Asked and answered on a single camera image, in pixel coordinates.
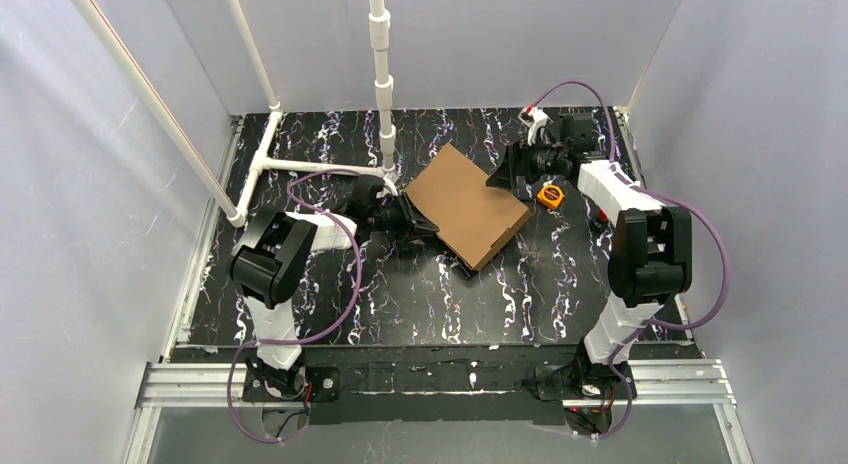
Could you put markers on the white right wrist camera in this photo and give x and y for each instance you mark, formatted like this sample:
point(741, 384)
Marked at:
point(535, 120)

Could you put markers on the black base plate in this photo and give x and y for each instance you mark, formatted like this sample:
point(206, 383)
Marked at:
point(542, 384)

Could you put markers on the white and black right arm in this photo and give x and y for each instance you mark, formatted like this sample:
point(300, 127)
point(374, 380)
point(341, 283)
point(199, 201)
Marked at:
point(651, 254)

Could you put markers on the yellow tape measure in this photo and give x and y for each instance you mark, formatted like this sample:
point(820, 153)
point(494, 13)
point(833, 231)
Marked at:
point(550, 196)

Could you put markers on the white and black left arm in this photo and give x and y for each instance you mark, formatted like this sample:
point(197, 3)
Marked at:
point(270, 260)

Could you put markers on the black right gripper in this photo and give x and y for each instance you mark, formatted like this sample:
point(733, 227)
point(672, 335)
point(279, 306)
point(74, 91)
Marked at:
point(515, 161)

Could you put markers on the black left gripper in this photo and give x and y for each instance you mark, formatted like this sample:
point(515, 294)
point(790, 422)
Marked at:
point(404, 214)

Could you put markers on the aluminium rail frame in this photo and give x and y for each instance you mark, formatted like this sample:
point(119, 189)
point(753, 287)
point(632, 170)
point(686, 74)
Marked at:
point(658, 382)

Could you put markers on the brown cardboard box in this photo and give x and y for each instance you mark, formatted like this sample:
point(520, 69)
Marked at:
point(475, 221)

